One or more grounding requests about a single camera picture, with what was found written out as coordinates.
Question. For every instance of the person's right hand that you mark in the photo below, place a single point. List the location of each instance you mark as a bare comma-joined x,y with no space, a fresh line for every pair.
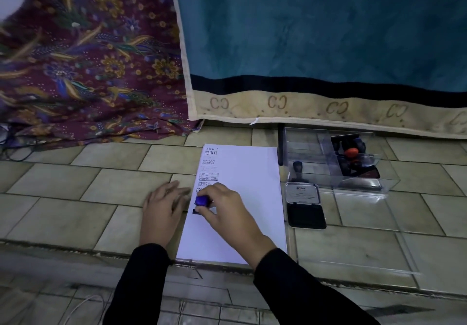
235,222

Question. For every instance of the person's left hand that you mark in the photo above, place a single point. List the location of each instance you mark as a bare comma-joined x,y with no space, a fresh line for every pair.
158,217

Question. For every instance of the person's left fingers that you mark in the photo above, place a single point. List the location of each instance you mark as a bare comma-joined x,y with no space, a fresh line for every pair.
179,194

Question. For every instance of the person's right thumb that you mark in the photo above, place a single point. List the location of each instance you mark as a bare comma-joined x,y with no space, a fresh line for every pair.
208,214

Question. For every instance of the blue rubber stamp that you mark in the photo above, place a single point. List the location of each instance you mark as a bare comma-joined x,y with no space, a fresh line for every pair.
201,201

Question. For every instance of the white paper sheet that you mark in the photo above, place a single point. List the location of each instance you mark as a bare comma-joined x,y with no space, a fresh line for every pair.
251,190

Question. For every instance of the person's left forearm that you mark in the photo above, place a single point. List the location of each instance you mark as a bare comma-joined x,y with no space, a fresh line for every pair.
138,286

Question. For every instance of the person's right forearm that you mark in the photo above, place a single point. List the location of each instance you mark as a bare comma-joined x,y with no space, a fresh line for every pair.
302,292

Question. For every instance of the open black ink pad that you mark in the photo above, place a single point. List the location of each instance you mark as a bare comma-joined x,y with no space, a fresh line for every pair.
305,208

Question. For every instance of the black upright bar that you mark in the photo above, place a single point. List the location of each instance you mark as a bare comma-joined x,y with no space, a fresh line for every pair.
280,146

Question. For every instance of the clear plastic box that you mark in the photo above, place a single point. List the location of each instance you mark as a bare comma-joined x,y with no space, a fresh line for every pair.
313,146

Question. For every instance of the orange knob stamp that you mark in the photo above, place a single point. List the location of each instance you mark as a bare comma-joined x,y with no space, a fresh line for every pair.
351,152

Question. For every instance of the large black stamp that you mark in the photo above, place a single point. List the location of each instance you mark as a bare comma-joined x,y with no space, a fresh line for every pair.
359,173

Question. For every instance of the clear plastic lid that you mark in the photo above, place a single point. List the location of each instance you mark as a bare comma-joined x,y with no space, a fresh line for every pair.
365,241

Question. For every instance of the maroon floral cloth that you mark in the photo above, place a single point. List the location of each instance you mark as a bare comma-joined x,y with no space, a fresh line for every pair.
95,55

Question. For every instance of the dark blue stamp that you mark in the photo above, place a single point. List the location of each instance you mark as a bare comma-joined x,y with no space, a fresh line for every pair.
361,146

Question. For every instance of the teal blanket with beige border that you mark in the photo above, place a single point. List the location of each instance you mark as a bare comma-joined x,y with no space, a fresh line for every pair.
321,36

